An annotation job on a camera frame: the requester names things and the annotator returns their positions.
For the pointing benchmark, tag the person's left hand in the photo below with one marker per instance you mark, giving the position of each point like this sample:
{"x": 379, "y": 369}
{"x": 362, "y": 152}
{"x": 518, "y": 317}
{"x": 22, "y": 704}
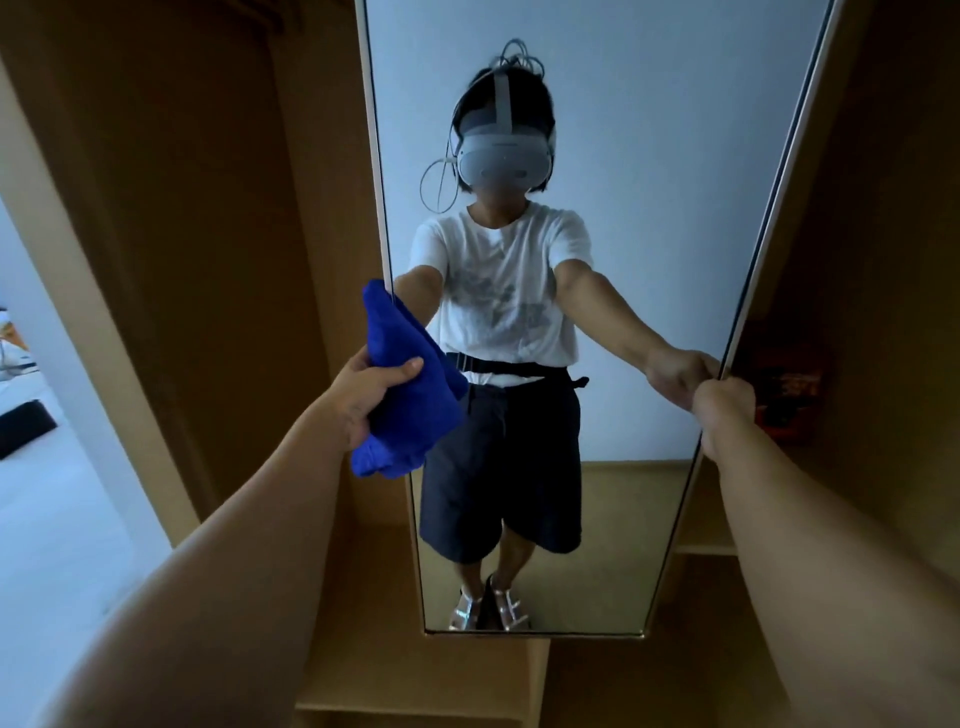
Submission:
{"x": 360, "y": 401}

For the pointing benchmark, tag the person's right hand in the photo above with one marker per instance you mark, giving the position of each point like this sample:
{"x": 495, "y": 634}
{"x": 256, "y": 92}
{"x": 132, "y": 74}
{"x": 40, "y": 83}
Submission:
{"x": 724, "y": 412}

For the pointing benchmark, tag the blue microfibre cloth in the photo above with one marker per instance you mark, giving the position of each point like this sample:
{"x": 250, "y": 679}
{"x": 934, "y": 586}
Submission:
{"x": 412, "y": 405}

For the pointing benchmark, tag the light wooden wardrobe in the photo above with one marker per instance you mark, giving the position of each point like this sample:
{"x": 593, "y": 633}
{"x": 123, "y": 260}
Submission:
{"x": 187, "y": 262}

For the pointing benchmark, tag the tall framed mirror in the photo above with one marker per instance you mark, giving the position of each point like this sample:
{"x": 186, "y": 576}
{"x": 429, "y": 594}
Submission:
{"x": 660, "y": 187}

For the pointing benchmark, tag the person's right forearm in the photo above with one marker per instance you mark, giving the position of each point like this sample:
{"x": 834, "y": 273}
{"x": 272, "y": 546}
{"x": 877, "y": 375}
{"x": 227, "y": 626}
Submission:
{"x": 840, "y": 600}

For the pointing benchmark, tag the person's left forearm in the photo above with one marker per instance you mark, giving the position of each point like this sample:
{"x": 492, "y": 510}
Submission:
{"x": 210, "y": 600}

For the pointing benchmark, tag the red cardboard box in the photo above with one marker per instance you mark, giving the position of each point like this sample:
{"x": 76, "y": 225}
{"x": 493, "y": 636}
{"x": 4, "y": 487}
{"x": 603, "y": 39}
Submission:
{"x": 791, "y": 397}

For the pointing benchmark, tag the black fabric bag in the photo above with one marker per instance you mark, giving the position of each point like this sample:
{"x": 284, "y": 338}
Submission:
{"x": 22, "y": 427}

